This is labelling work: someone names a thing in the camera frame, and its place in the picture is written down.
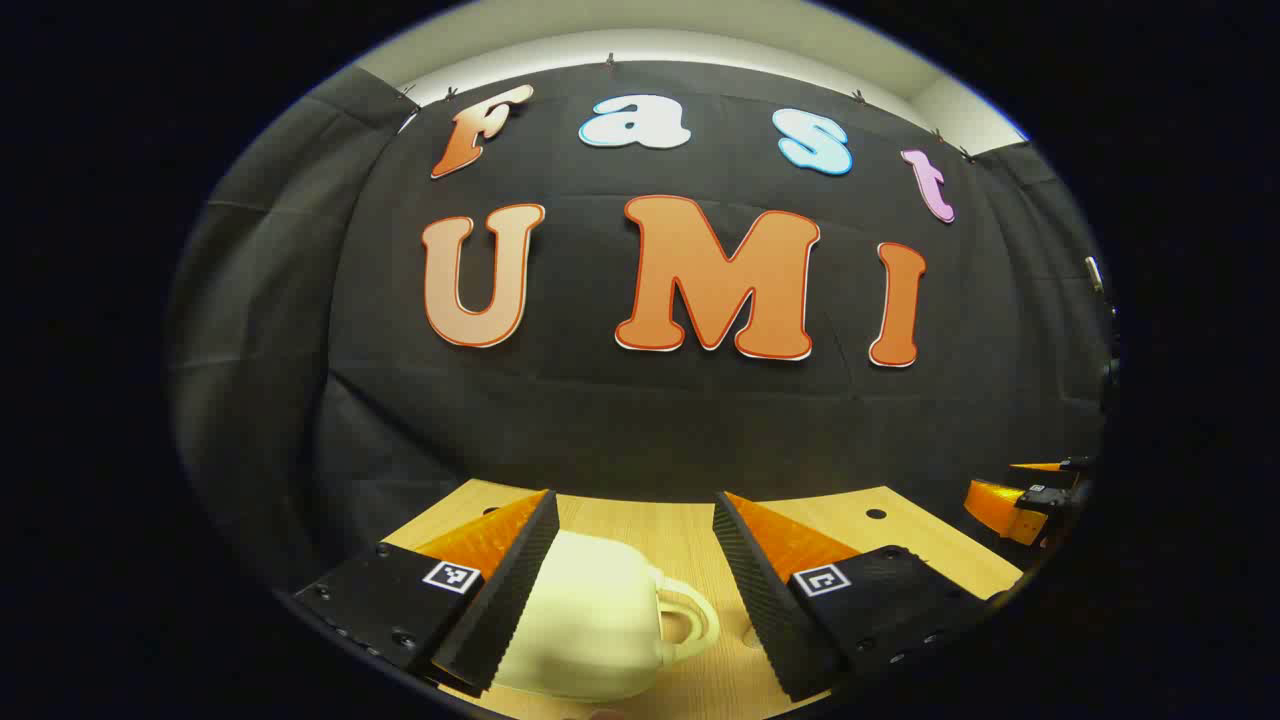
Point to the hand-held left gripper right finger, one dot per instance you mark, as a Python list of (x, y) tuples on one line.
[(755, 590)]

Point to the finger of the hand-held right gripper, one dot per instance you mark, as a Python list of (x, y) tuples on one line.
[(1060, 466), (1010, 510)]

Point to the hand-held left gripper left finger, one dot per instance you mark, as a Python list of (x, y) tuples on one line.
[(510, 590)]

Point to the black backdrop cloth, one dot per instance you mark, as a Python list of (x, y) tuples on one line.
[(600, 420)]

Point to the pale yellow suitcase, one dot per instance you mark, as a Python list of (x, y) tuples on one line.
[(590, 620)]

